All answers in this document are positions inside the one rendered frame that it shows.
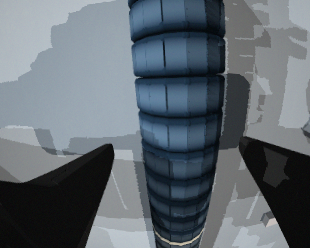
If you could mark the dark blue ribbed hose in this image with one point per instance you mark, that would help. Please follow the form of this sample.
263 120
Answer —
180 154

